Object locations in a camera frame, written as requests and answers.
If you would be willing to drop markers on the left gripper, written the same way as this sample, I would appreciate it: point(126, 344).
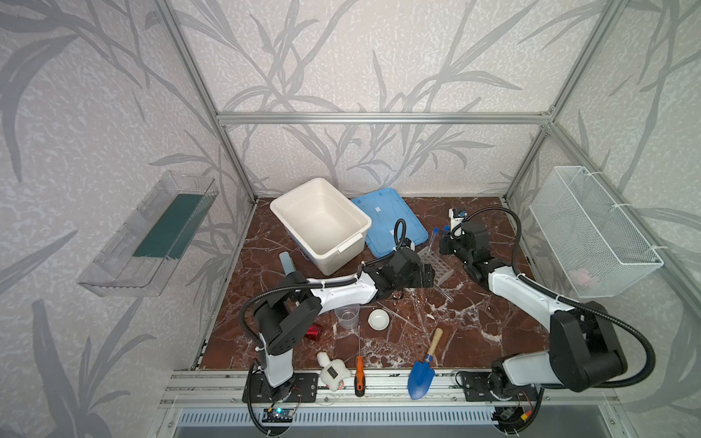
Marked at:
point(422, 275)

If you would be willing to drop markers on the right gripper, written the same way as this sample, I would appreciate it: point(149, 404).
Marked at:
point(453, 245)

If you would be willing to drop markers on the blue capped test tube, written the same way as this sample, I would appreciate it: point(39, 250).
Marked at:
point(434, 242)

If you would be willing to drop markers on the clear acrylic test tube rack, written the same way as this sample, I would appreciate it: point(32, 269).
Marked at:
point(442, 271)

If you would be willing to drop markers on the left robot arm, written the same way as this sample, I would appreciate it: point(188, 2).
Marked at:
point(279, 318)

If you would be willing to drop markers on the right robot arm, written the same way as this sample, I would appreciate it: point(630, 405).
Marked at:
point(584, 349)

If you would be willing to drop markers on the glass stirring rod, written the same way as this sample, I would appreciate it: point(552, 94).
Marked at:
point(408, 311)

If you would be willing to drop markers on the small white bowl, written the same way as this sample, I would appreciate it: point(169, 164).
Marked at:
point(379, 320)

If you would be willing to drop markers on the blue plastic bin lid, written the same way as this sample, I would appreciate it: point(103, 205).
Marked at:
point(385, 207)

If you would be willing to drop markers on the clear measuring cup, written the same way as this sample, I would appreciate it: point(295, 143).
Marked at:
point(348, 317)

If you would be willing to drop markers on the white plastic bin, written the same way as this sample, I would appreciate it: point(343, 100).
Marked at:
point(328, 226)

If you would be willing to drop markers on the blue garden trowel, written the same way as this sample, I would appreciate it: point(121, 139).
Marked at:
point(422, 374)

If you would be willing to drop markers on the red small object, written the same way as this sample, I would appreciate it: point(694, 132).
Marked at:
point(314, 332)

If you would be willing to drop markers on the pink object in basket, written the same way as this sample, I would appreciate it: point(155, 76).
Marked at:
point(581, 278)

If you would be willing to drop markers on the grey-blue flat tool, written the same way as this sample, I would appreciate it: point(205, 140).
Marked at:
point(287, 263)

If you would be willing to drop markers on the green circuit board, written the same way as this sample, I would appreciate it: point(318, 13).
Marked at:
point(278, 415)

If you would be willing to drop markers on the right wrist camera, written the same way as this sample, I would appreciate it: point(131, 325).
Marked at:
point(456, 218)

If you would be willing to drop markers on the orange handled screwdriver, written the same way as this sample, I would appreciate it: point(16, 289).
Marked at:
point(359, 378)

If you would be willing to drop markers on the white wire basket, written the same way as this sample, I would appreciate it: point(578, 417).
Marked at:
point(586, 228)

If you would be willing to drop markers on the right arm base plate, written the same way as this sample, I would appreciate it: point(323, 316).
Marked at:
point(479, 386)

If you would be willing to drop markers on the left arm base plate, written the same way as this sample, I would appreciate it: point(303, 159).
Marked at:
point(302, 387)

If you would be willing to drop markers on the aluminium frame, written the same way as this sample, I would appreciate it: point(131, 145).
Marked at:
point(631, 108)

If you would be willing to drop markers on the clear wall shelf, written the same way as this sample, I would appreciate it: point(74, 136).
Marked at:
point(140, 259)

